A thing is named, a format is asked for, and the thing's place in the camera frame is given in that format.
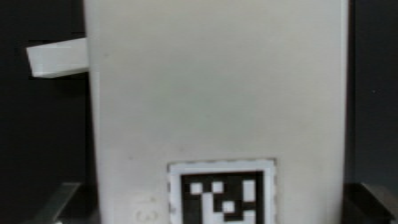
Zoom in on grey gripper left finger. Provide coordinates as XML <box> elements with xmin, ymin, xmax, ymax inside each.
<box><xmin>26</xmin><ymin>182</ymin><xmax>96</xmax><ymax>224</ymax></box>

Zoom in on white cabinet door panel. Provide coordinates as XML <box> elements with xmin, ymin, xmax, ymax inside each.
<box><xmin>26</xmin><ymin>38</ymin><xmax>88</xmax><ymax>78</ymax></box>

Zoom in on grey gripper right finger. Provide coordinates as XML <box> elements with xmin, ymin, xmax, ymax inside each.
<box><xmin>342</xmin><ymin>183</ymin><xmax>398</xmax><ymax>224</ymax></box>

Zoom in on small white tagged cube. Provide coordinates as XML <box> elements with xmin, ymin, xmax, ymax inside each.
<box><xmin>83</xmin><ymin>0</ymin><xmax>348</xmax><ymax>224</ymax></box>

